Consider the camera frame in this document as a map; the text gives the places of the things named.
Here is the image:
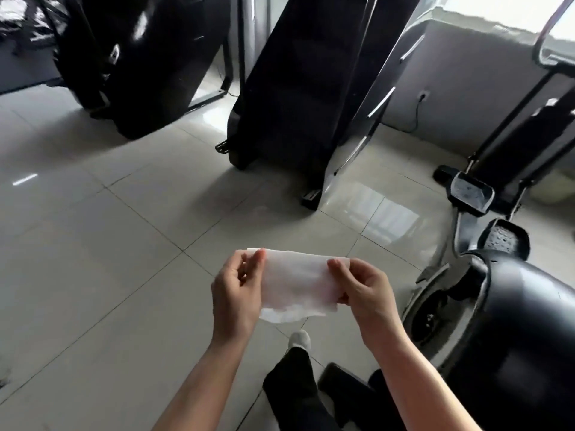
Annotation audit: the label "person's right hand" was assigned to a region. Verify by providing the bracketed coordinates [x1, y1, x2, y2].
[327, 256, 407, 348]

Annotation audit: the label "person's left hand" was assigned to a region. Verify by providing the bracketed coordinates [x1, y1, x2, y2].
[211, 247, 268, 347]

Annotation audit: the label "white wet wipe sheet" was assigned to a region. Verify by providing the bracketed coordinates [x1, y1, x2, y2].
[244, 247, 350, 325]

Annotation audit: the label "black elliptical machine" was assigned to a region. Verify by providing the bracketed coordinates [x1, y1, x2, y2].
[400, 0, 575, 431]

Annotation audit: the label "person's right forearm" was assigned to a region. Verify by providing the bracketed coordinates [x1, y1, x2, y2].
[368, 327, 483, 431]

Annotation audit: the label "person's left forearm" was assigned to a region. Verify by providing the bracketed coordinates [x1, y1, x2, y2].
[153, 336, 257, 431]

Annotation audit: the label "person's white shoe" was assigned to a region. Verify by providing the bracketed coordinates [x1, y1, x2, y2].
[287, 329, 313, 352]

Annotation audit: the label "person's black trousers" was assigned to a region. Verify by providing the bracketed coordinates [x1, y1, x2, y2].
[262, 347, 405, 431]

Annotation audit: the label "white trash bin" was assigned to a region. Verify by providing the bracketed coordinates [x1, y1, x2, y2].
[530, 170, 575, 207]

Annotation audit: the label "glossy black treadmill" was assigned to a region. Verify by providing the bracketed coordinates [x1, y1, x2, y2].
[216, 0, 446, 212]

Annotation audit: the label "black socket cable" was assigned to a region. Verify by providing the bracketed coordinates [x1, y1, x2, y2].
[386, 98, 425, 136]

